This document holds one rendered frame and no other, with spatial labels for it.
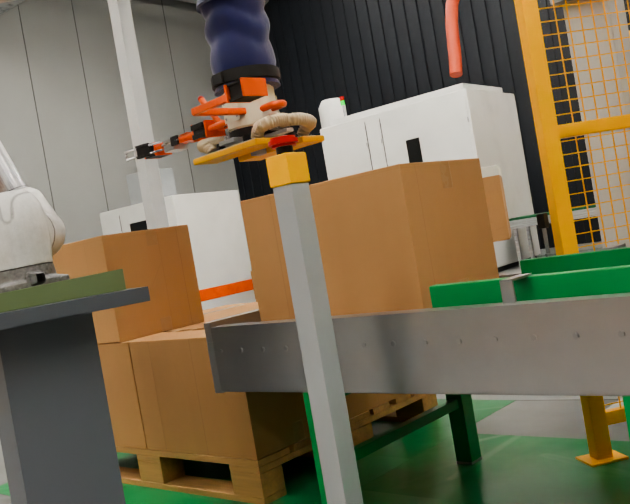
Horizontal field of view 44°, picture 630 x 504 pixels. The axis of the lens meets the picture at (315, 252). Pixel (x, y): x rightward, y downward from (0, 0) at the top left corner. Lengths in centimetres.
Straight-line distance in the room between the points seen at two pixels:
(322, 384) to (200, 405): 96
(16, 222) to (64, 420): 55
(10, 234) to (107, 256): 78
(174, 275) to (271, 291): 87
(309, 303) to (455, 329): 33
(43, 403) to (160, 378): 71
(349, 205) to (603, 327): 79
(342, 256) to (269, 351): 33
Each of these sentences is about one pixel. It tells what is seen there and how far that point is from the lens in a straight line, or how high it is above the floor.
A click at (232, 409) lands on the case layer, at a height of 31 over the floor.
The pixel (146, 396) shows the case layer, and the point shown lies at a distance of 293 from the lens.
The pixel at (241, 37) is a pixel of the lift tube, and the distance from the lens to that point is 256.
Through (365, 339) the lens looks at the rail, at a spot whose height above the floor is 54.
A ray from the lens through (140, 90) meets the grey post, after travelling 623.
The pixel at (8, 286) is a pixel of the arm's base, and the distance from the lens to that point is 221.
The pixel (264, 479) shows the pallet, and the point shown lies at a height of 8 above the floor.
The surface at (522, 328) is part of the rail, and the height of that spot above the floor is 54.
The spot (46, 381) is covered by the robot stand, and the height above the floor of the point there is 55.
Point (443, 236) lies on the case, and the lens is 209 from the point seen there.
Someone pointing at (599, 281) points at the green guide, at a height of 61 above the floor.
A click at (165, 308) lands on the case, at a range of 309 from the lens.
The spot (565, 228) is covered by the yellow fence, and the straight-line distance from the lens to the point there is 243.
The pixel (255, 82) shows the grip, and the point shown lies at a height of 125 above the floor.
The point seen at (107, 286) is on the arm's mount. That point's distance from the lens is 220.
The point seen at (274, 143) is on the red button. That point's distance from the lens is 178.
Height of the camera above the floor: 80
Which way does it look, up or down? 1 degrees down
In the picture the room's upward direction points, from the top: 10 degrees counter-clockwise
